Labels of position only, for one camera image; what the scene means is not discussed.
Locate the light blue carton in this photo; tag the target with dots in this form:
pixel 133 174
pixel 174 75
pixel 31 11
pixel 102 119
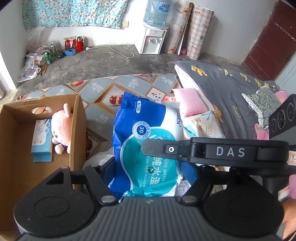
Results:
pixel 41 139

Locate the white packets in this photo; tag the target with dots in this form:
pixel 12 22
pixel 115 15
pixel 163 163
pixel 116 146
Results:
pixel 34 60

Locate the blue water jug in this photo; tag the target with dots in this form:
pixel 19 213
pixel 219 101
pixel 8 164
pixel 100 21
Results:
pixel 157 16

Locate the white water dispenser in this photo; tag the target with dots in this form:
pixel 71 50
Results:
pixel 150 44

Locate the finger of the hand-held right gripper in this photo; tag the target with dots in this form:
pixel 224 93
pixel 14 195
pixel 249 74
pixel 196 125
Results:
pixel 161 148

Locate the brown wooden door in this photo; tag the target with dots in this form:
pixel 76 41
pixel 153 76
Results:
pixel 272 41

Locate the grey quilt with yellow prints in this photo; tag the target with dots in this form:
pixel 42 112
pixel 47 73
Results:
pixel 222 85

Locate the brown cardboard box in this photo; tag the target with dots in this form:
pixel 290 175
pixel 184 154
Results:
pixel 18 162

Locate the red thermos bottle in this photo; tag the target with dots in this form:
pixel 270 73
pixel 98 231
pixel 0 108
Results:
pixel 80 44

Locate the pink knitted towel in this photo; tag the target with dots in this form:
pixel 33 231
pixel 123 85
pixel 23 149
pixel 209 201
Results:
pixel 189 102

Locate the small white plastic bag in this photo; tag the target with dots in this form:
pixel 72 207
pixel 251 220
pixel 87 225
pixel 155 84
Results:
pixel 27 74

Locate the white cotton swab bag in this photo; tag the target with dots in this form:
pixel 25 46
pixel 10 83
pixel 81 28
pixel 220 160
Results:
pixel 203 127

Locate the wall socket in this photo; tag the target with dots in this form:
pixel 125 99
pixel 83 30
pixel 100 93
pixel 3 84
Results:
pixel 125 24

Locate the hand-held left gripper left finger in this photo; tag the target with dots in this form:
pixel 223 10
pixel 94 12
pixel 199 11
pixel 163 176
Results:
pixel 92 178

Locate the floral wallpaper roll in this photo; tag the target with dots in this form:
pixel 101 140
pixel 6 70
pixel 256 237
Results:
pixel 178 25

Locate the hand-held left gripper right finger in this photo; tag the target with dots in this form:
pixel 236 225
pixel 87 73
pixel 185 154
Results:
pixel 190 175

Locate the blue wet wipes pack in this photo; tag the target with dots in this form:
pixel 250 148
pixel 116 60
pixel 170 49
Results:
pixel 143 129

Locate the person's right hand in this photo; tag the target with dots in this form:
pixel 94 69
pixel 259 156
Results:
pixel 290 217

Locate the checked wallpaper roll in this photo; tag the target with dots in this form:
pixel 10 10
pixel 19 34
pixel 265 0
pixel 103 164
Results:
pixel 198 32

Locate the blue dish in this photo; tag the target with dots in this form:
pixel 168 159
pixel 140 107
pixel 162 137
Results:
pixel 69 52

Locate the green floral lace pillow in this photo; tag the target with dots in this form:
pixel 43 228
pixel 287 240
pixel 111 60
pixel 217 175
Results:
pixel 263 102

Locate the teal floral wall cloth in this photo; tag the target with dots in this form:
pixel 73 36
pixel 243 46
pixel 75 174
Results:
pixel 69 11

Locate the clear plastic bag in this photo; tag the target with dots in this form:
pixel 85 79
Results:
pixel 37 39

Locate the pink plush toy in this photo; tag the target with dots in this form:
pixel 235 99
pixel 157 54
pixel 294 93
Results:
pixel 62 127

